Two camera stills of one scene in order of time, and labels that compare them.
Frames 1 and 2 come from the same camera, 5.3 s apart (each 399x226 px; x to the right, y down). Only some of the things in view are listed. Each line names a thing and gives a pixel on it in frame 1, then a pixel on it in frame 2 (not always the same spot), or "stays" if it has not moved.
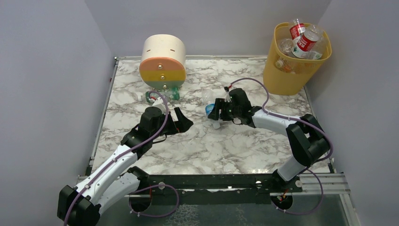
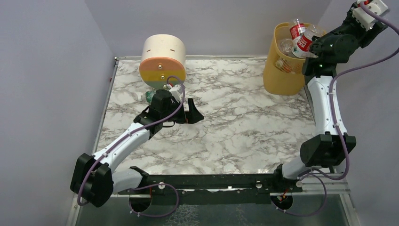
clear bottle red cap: x=286 y=46 stays
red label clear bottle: x=297 y=29 stays
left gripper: x=177 y=124 to x=182 y=113
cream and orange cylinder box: x=163 y=64 stays
